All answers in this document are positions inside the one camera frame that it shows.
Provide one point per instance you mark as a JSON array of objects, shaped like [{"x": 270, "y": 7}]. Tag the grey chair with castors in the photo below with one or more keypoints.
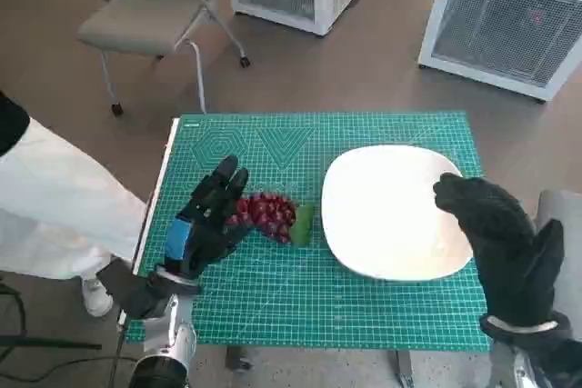
[{"x": 136, "y": 15}]

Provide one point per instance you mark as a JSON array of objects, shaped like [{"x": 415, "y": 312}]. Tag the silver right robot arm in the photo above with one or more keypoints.
[{"x": 545, "y": 347}]

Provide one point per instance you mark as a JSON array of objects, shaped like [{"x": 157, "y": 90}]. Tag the green cutting mat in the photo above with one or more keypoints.
[{"x": 295, "y": 297}]

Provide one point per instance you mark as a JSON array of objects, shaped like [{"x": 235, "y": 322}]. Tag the metal table leg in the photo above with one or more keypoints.
[
  {"x": 236, "y": 358},
  {"x": 402, "y": 367}
]

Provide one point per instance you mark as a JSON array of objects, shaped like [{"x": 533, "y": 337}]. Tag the black stand bar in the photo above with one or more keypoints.
[{"x": 50, "y": 343}]

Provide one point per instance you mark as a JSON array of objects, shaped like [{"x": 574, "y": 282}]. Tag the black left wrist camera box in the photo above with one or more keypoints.
[{"x": 132, "y": 290}]

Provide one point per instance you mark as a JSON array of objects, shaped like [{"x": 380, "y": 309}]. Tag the red toy grape bunch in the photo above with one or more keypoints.
[{"x": 268, "y": 215}]

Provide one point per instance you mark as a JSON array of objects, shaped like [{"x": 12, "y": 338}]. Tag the person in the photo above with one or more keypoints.
[{"x": 54, "y": 197}]

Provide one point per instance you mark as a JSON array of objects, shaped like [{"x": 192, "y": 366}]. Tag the white plate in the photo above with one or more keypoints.
[{"x": 386, "y": 215}]

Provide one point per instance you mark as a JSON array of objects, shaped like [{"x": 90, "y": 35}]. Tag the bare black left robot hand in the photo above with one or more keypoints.
[{"x": 207, "y": 220}]

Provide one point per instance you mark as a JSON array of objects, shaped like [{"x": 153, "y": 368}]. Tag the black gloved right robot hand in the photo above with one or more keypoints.
[{"x": 504, "y": 233}]

